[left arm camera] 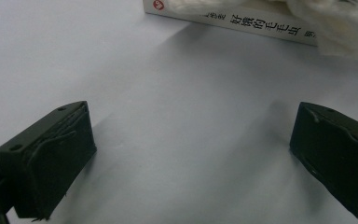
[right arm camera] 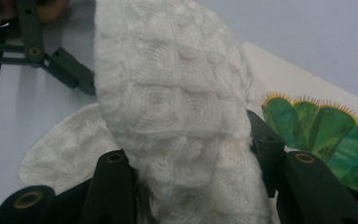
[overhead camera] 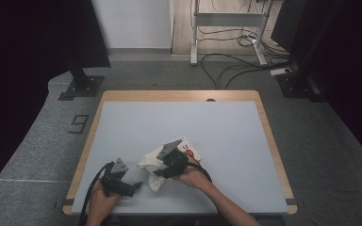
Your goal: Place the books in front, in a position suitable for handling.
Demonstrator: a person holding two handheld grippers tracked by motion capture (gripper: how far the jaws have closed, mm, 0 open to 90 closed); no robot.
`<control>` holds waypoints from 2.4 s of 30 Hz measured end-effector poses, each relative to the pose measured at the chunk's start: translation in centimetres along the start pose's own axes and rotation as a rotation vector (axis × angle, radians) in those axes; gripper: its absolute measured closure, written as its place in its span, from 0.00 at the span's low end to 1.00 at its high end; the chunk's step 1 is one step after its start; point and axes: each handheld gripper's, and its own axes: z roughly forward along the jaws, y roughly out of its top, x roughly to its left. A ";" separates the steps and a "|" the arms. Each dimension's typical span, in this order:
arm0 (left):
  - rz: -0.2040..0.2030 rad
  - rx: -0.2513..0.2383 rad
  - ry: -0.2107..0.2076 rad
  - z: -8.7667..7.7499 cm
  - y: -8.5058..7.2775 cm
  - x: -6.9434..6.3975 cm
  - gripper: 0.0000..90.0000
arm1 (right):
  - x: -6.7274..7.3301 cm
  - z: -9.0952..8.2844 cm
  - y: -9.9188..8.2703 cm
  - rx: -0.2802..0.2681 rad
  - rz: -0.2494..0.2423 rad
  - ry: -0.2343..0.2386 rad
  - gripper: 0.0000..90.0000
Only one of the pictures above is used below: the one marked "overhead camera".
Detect black floor cable loop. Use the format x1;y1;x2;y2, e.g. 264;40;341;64
200;53;296;90

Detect tangled black floor cables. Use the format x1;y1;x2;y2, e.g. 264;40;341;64
197;26;291;58

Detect black metal stand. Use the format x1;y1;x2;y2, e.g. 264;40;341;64
58;53;105;102
276;0;342;103

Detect pale grey table mat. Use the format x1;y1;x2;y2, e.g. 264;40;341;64
71;100;289;215

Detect thick black gripper cable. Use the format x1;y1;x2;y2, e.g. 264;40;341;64
78;160;114;226

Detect black curtain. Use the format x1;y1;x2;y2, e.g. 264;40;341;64
0;0;111;203
271;0;362;173

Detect person's right hand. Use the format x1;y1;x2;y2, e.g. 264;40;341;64
173;163;213;189

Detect white metal desk frame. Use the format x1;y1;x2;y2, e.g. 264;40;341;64
189;0;276;66

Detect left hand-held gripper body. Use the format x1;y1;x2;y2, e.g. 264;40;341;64
102;157;136;198

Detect person's left hand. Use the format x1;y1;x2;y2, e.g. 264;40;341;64
88;180;121;220

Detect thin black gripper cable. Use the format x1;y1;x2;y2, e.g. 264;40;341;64
185;156;213;184

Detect white power strip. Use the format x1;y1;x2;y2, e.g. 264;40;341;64
270;67;293;77

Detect wooden table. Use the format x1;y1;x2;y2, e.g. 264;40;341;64
62;89;298;216

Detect white quilted cloth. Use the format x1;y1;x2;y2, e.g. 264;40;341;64
137;145;171;192

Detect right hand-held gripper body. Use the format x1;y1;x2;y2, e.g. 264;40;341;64
156;138;189;178

